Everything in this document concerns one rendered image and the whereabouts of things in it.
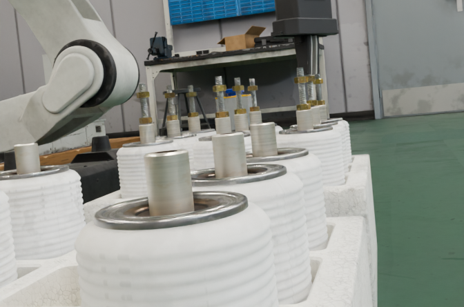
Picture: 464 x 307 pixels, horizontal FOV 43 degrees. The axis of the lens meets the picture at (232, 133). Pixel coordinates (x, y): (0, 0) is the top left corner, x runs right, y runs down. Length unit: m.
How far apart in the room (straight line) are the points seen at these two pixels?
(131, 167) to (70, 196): 0.28
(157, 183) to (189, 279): 0.05
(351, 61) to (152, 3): 2.18
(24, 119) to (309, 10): 0.70
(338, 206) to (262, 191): 0.41
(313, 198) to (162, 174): 0.23
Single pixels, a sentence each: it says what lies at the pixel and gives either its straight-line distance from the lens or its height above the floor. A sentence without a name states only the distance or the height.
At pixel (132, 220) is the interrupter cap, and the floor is 0.25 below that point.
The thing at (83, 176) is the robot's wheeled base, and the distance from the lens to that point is 1.30.
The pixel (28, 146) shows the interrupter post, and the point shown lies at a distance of 0.60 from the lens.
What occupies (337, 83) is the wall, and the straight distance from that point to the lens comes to 5.97.
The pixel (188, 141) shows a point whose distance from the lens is 0.97.
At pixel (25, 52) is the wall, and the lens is 7.23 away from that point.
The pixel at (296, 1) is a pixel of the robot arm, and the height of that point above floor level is 0.44.
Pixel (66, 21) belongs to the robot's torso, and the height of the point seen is 0.50.
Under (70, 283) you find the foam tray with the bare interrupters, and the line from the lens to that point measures 0.53.
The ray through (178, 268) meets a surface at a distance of 0.25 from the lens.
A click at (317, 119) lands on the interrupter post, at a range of 0.95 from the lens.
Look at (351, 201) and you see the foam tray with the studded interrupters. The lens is 0.77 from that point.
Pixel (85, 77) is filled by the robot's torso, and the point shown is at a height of 0.38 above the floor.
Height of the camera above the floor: 0.30
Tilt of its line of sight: 3 degrees down
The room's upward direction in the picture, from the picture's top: 6 degrees counter-clockwise
